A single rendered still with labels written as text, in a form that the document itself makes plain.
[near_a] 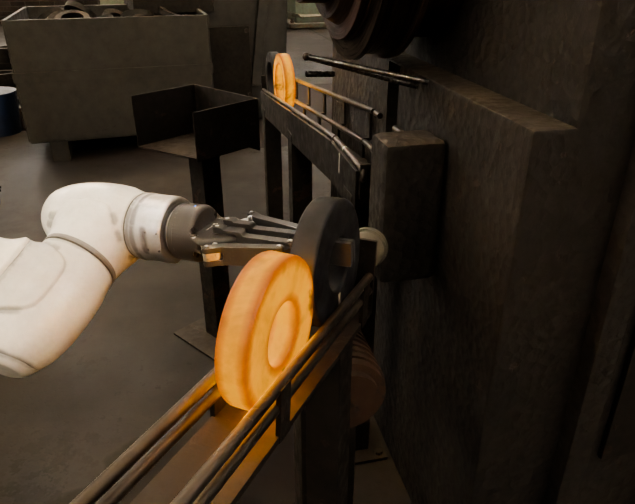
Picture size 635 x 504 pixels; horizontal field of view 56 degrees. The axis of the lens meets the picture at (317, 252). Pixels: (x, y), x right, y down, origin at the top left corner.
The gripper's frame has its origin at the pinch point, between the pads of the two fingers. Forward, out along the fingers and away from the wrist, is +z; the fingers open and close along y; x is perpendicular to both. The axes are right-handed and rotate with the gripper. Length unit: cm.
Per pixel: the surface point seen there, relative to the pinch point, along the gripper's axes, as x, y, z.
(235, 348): 1.2, 22.9, 0.7
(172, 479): -8.1, 30.2, -2.4
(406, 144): 5.9, -26.0, 3.1
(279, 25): -2, -307, -152
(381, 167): 2.4, -24.9, -0.5
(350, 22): 22.1, -37.2, -9.3
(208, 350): -69, -61, -64
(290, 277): 3.7, 14.0, 2.1
